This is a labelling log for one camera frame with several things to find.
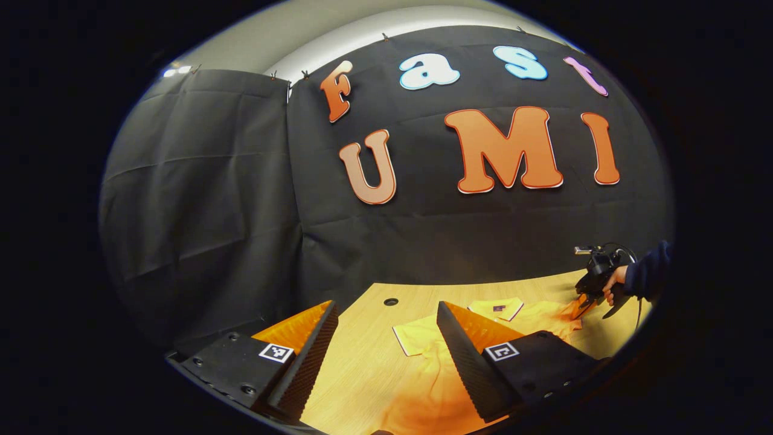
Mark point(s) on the white ceiling light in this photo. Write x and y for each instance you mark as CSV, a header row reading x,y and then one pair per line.
x,y
175,71

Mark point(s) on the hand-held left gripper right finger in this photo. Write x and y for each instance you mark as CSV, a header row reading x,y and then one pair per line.
x,y
462,362

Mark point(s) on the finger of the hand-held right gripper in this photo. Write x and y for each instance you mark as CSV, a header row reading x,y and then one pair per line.
x,y
583,307

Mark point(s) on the orange T-shirt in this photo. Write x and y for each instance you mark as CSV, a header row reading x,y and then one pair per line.
x,y
423,386

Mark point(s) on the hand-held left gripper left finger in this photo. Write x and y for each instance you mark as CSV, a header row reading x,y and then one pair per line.
x,y
311,362

